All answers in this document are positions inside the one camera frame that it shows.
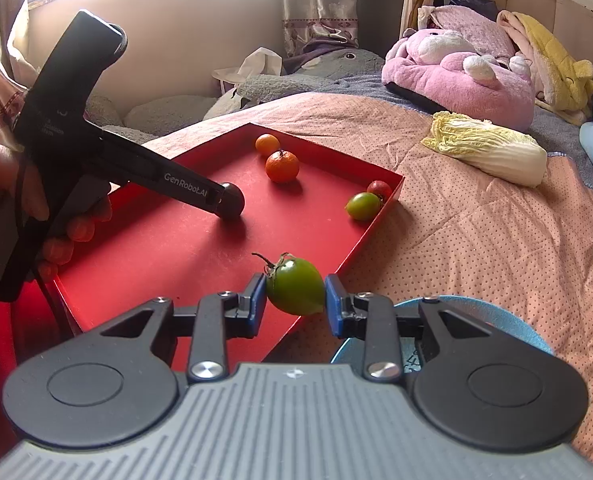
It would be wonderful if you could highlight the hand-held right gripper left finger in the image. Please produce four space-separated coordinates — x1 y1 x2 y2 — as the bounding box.
99 272 270 383

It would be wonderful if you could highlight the yellow plush toy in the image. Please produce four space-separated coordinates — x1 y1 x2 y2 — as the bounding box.
496 10 593 126

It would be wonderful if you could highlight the dark brown tomato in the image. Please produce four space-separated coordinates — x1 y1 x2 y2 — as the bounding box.
219 182 246 220

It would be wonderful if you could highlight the white cloth bag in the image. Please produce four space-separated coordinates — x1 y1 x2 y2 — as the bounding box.
211 47 283 96

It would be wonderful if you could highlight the grey plush toy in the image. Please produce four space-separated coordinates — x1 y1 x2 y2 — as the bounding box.
84 49 387 143

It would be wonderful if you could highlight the tangerine with dark stem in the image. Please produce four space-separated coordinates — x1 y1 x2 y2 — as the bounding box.
265 150 300 184

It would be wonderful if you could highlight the small smooth orange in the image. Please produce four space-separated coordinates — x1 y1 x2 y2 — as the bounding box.
255 133 280 157

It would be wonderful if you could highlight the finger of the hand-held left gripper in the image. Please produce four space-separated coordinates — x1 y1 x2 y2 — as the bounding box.
204 182 233 217

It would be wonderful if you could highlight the napa cabbage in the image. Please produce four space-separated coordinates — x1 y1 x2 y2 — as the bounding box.
420 111 548 188

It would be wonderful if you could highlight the small red apple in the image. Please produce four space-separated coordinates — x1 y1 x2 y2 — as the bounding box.
367 180 393 203

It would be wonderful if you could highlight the beige padded headboard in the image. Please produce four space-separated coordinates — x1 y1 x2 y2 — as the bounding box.
451 0 593 93

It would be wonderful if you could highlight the pink dotted quilt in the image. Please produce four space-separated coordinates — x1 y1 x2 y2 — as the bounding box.
146 91 593 471

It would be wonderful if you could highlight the pink rabbit plush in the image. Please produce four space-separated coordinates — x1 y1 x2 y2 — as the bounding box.
381 29 535 133

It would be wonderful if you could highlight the person's left hand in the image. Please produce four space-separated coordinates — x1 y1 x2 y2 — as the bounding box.
0 145 113 282

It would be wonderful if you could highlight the green tomato with stem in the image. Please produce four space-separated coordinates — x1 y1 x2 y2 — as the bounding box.
252 252 325 316

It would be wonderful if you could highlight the blue bear print bowl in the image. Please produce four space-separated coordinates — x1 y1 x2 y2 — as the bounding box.
329 295 554 378

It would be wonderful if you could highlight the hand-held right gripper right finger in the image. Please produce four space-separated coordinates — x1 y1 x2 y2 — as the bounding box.
325 274 492 381

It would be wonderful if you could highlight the red cardboard box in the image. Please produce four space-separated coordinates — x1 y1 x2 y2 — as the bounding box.
41 122 406 376

